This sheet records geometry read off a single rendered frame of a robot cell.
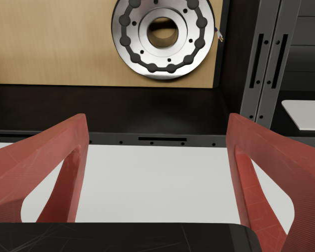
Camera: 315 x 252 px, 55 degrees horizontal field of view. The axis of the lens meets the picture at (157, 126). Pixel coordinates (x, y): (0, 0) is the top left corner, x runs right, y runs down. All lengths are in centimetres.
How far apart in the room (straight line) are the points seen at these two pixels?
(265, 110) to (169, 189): 39
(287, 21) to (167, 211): 51
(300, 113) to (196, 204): 38
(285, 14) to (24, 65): 28
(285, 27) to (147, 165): 41
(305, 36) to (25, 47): 31
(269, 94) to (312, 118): 8
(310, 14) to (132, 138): 23
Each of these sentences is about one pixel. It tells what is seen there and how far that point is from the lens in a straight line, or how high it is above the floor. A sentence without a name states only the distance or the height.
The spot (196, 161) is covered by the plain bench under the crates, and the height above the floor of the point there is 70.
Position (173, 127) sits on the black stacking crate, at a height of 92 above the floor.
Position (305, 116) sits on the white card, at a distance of 34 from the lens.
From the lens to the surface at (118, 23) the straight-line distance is 31.
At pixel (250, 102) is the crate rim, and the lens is 27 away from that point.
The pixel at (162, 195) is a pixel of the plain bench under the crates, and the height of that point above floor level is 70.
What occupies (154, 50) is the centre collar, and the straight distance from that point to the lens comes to 31.
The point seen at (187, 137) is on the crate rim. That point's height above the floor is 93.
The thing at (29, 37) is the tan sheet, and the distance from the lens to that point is 38.
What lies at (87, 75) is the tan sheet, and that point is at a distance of 37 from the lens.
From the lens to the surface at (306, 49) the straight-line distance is 38.
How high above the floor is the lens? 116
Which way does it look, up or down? 58 degrees down
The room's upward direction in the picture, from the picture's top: 178 degrees counter-clockwise
